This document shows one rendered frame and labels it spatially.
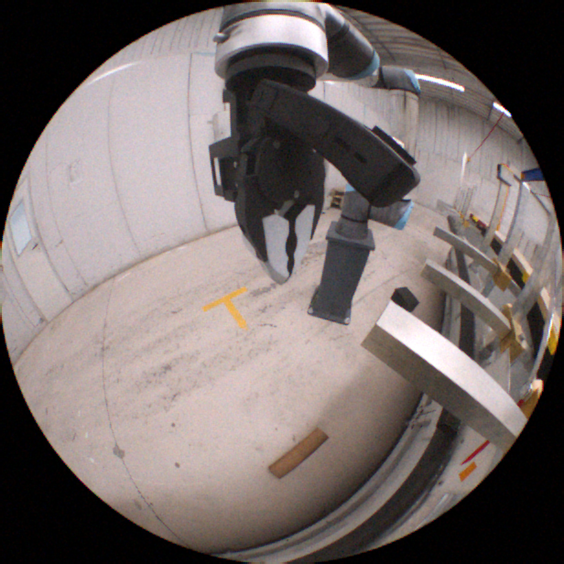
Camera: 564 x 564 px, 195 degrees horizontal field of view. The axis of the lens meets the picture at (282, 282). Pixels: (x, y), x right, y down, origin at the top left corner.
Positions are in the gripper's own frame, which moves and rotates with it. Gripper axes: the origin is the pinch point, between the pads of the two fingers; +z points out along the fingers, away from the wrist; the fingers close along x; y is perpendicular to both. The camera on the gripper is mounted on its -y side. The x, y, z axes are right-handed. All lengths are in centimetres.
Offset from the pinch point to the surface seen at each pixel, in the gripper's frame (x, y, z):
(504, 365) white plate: -15.5, -38.7, 4.1
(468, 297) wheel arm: -22.8, -24.5, 2.1
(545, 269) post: -26, -41, -13
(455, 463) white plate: 1.5, -38.4, 10.5
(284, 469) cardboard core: 24, -27, 75
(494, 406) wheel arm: 1.5, -23.6, -3.4
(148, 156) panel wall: -1, 225, -44
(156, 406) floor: 65, 38, 83
